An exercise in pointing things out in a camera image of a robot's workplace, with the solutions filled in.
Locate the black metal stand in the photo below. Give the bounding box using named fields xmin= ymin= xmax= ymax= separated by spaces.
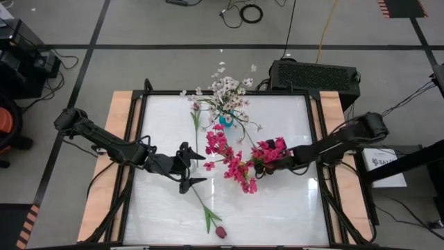
xmin=357 ymin=138 xmax=444 ymax=226

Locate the long black cable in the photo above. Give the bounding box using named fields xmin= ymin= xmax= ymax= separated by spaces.
xmin=280 ymin=0 xmax=298 ymax=60

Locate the pale pink flower stem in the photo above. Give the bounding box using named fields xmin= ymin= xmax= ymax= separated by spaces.
xmin=189 ymin=101 xmax=203 ymax=157

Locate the dark red artificial tulip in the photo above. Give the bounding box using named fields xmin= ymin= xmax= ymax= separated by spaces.
xmin=190 ymin=185 xmax=229 ymax=240

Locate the black metal table frame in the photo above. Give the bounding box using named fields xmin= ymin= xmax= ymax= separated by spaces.
xmin=83 ymin=78 xmax=377 ymax=249

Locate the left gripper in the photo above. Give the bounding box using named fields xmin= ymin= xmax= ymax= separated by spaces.
xmin=144 ymin=141 xmax=208 ymax=194

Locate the white artificial flower bunch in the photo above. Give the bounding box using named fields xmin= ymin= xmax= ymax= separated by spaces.
xmin=207 ymin=61 xmax=259 ymax=105
xmin=179 ymin=86 xmax=223 ymax=133
xmin=206 ymin=88 xmax=264 ymax=144

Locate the coiled black cable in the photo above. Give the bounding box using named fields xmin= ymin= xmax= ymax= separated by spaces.
xmin=239 ymin=3 xmax=264 ymax=25

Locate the black equipment cart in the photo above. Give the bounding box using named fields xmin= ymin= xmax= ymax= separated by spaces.
xmin=0 ymin=17 xmax=62 ymax=101

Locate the orange and black vacuum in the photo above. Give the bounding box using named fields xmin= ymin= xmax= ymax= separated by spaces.
xmin=0 ymin=92 xmax=35 ymax=169

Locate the black mat with hazard stripes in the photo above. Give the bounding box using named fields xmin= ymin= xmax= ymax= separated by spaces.
xmin=377 ymin=0 xmax=428 ymax=19
xmin=0 ymin=203 xmax=41 ymax=250

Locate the black monitor corner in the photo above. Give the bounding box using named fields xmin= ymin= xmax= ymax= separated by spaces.
xmin=431 ymin=63 xmax=444 ymax=100

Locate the small blue glass vase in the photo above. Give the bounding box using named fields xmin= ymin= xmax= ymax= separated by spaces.
xmin=219 ymin=114 xmax=235 ymax=128

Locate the long yellow cable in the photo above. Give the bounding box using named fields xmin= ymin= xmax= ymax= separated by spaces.
xmin=314 ymin=0 xmax=340 ymax=65

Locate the black perforated computer case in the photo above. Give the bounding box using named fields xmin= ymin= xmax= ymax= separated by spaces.
xmin=268 ymin=58 xmax=361 ymax=113

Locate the white label box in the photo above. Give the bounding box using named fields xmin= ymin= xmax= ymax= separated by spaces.
xmin=361 ymin=147 xmax=409 ymax=189

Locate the light wooden side board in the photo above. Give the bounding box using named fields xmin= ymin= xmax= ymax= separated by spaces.
xmin=76 ymin=90 xmax=144 ymax=243
xmin=310 ymin=90 xmax=374 ymax=243

